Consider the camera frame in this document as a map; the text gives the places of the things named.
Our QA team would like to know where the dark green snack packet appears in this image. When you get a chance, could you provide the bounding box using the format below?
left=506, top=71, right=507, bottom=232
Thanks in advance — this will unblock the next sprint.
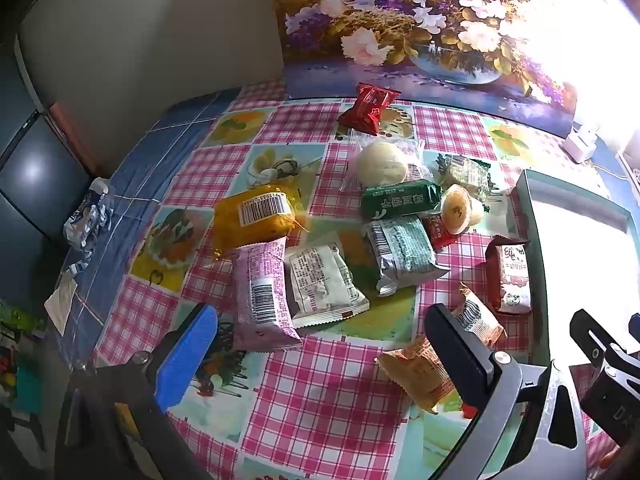
left=361, top=180, right=443, bottom=220

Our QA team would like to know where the crumpled foil wrapper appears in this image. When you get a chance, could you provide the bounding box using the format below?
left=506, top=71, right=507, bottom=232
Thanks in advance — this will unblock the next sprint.
left=62, top=177, right=116, bottom=251

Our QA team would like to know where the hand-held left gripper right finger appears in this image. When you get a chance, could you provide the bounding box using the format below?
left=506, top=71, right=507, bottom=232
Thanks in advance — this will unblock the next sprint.
left=424, top=303, right=591, bottom=480

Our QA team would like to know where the small red snack packet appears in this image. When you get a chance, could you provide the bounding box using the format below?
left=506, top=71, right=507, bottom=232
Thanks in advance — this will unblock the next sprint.
left=422, top=214, right=458, bottom=252

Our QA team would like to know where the yellow snack packet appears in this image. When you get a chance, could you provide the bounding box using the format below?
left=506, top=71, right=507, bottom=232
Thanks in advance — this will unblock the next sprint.
left=210, top=184, right=308, bottom=260

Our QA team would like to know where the white bun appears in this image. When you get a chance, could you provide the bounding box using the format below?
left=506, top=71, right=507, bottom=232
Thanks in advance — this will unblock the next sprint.
left=342, top=130, right=426, bottom=192

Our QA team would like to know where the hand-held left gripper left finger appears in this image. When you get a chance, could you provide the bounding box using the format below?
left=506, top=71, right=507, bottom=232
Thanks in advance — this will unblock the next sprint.
left=55, top=304, right=221, bottom=480

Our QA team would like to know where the yellow jelly cup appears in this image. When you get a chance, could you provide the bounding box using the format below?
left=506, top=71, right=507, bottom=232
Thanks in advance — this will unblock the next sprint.
left=440, top=184, right=486, bottom=235

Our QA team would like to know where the white box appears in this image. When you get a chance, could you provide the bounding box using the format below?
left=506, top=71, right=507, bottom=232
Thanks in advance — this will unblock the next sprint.
left=515, top=169, right=640, bottom=371

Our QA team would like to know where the pale shredded pastry packet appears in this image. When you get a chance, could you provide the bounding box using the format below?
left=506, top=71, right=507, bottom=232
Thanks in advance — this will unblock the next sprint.
left=432, top=154, right=493, bottom=201

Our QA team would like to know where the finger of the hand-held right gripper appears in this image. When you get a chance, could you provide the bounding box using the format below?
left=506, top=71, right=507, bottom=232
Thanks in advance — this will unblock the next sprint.
left=570, top=309, right=631, bottom=376

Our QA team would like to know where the white power strip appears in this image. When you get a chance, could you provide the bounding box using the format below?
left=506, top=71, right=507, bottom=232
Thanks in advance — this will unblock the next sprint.
left=561, top=125, right=598, bottom=163

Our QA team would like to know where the pink snack packet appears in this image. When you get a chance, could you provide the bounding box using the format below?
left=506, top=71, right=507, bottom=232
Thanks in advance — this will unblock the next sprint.
left=230, top=237, right=303, bottom=353

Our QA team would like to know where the white paper slip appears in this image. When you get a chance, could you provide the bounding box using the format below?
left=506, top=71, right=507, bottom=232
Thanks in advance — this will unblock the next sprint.
left=44, top=270, right=78, bottom=336

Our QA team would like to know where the red and white snack packet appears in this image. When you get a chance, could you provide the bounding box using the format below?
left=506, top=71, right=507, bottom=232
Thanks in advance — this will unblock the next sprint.
left=484, top=236, right=532, bottom=316

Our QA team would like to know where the dark grey cabinet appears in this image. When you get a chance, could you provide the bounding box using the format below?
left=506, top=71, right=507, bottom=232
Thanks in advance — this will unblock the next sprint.
left=0, top=55, right=96, bottom=261

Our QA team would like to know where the flower painting poster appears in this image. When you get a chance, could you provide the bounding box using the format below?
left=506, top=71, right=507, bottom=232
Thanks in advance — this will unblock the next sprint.
left=267, top=0, right=581, bottom=136

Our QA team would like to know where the green and white snack packet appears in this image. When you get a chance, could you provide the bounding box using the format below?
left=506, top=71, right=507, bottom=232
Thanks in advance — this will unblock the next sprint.
left=365, top=215, right=451, bottom=297

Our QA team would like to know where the pink checked tablecloth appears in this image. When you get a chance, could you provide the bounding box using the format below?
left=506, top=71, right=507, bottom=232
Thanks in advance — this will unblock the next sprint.
left=95, top=95, right=640, bottom=480

